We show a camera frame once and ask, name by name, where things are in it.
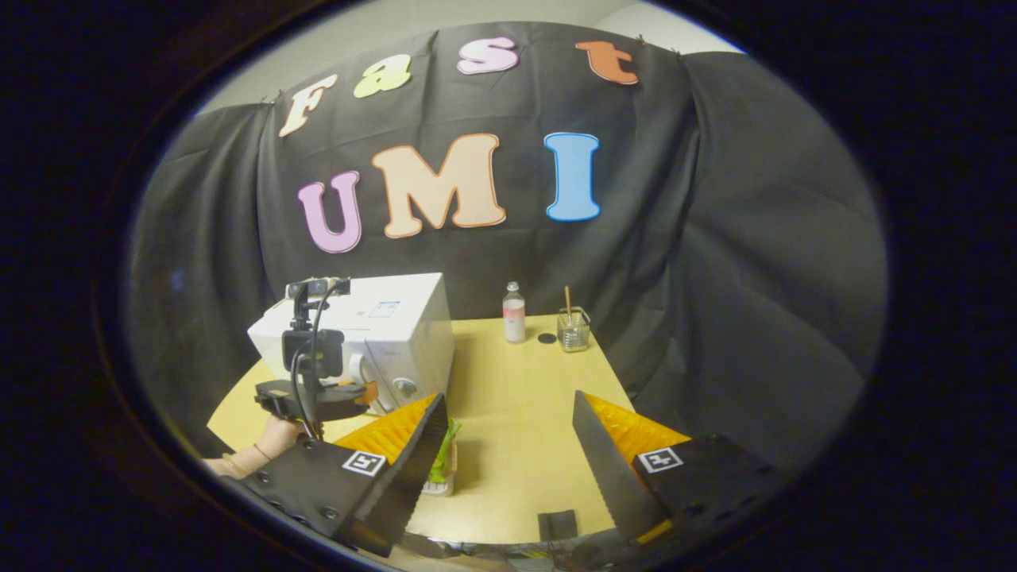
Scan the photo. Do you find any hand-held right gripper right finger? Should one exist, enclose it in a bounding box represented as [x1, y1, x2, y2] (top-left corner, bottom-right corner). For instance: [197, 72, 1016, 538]
[572, 389, 783, 545]

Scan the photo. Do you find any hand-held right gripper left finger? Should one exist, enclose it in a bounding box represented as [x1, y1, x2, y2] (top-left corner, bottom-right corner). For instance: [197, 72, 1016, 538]
[238, 392, 450, 557]

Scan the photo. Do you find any green lettuce sandwich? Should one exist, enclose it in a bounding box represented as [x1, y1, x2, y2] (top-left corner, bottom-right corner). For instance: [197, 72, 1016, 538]
[427, 417, 463, 487]

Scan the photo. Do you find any white microwave oven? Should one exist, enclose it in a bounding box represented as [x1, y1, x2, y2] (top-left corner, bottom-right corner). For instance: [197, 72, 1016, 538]
[248, 272, 455, 415]

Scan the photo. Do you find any small black flat piece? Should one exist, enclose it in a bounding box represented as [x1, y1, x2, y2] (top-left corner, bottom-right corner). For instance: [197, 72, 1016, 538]
[538, 510, 578, 543]

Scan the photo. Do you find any square glass jar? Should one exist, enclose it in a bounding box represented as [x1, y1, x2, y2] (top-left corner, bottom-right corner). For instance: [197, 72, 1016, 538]
[557, 307, 592, 353]

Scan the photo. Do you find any small clear bottle pink label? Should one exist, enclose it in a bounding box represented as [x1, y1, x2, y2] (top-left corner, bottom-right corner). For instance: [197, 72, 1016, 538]
[502, 281, 527, 344]

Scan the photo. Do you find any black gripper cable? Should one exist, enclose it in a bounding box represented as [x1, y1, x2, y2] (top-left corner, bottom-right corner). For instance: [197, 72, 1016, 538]
[289, 278, 344, 439]

